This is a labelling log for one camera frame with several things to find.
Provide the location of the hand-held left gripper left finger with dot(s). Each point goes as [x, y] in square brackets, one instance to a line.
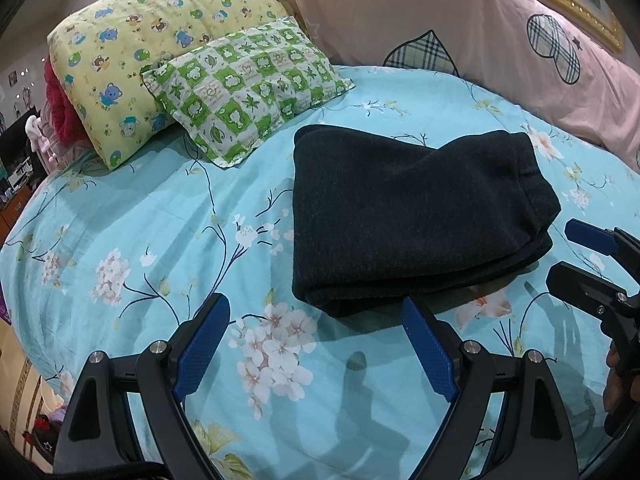
[200, 355]

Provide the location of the gold framed wall picture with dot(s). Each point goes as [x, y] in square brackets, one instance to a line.
[590, 16]

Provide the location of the pink quilt with plaid hearts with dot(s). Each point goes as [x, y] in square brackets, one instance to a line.
[450, 20]

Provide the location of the black pants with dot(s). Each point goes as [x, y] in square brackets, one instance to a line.
[400, 210]

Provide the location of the yellow cartoon print pillow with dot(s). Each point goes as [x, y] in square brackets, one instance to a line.
[125, 35]

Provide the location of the red fuzzy blanket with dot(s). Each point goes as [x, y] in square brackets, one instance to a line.
[62, 115]

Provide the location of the blue floral bed sheet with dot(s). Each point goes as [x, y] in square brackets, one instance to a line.
[150, 210]

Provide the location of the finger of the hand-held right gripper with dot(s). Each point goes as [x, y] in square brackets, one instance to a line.
[575, 282]
[587, 235]

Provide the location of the green checked pillow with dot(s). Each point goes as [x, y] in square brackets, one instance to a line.
[240, 85]

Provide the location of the person's right hand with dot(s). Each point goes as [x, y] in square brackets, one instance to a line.
[612, 390]

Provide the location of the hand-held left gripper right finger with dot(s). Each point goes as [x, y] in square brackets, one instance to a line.
[430, 350]

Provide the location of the dark furniture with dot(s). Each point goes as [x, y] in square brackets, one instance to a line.
[15, 145]

